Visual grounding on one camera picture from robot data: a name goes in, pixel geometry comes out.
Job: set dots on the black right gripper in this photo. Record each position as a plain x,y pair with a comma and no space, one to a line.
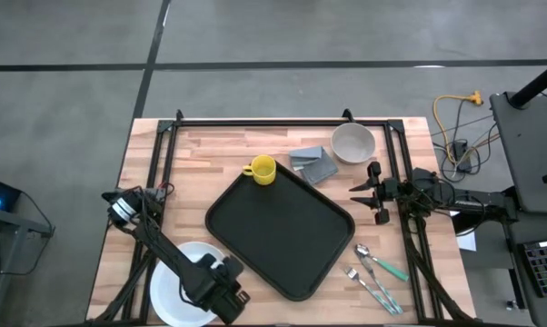
384,190

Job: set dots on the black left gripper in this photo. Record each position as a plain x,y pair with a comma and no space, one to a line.
219,295

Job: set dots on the white round plate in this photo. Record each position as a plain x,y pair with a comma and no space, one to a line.
169,290

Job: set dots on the beige speckled bowl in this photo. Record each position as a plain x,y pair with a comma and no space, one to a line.
353,143

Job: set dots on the grey napkin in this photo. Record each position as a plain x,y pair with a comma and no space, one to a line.
319,170

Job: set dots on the black serving tray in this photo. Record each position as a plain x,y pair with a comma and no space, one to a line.
278,231

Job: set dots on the yellow mug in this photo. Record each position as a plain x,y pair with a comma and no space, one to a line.
263,170

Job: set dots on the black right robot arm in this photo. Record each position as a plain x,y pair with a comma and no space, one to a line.
473,200

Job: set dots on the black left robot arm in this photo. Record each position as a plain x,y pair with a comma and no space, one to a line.
164,245

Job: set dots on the black power adapter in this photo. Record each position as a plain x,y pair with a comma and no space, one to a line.
460,152

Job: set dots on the white paper sheet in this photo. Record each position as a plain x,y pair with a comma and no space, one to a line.
468,243

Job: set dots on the dark grey desk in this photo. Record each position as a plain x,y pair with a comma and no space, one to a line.
528,227

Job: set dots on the grey cart top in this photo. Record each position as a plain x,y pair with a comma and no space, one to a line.
532,150

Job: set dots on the backlit keyboard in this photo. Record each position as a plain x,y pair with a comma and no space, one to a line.
546,268

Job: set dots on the black pole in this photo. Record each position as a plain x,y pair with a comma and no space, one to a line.
539,84

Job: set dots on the grey desk with legs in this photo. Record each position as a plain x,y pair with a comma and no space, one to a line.
19,221

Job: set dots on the black aluminium table frame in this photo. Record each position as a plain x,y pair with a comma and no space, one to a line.
278,122

